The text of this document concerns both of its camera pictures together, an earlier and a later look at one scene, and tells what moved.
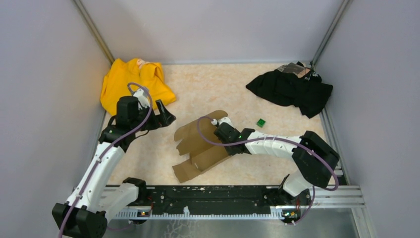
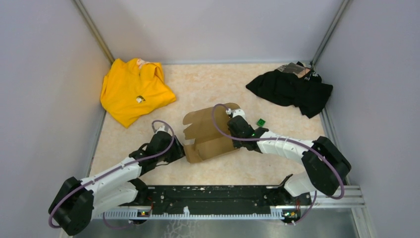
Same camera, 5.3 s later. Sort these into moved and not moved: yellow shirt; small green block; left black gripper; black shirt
Moved: left black gripper
Not moved: yellow shirt; black shirt; small green block
